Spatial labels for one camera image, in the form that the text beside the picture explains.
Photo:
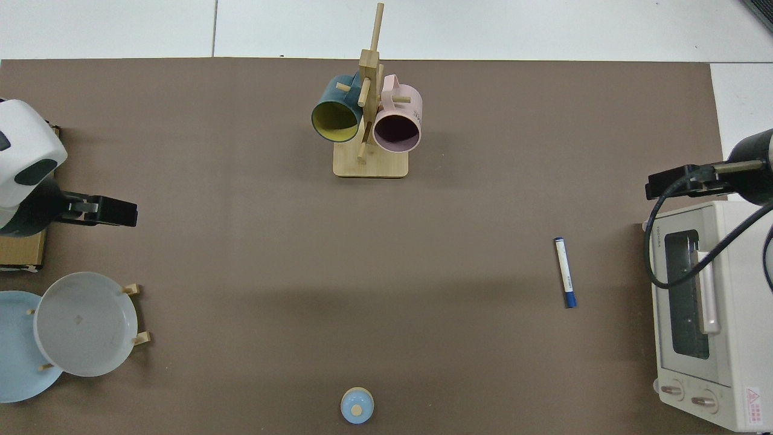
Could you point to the dark teal cup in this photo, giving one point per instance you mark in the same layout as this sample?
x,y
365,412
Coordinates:
x,y
331,96

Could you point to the white marker with blue cap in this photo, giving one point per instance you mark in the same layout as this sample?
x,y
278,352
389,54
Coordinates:
x,y
564,272

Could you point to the brown table cloth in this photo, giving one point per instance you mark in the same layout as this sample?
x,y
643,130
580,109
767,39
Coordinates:
x,y
362,272

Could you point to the pale toaster oven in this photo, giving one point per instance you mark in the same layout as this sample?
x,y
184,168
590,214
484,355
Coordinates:
x,y
737,338

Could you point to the dark background equipment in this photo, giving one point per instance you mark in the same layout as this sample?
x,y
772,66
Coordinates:
x,y
762,12

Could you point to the pink cup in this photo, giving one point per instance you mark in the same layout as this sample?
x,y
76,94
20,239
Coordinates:
x,y
403,106

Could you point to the wooden plate rack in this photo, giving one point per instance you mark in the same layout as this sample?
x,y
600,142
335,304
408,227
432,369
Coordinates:
x,y
141,339

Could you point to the light blue plate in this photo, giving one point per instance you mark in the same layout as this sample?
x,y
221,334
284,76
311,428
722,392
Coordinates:
x,y
18,344

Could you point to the grey plate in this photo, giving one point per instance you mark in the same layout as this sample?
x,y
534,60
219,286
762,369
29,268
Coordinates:
x,y
84,326

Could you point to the small blue round thing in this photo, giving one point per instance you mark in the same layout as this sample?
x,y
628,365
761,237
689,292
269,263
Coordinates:
x,y
357,406

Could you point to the wooden cup stand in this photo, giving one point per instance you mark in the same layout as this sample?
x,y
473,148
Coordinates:
x,y
369,164

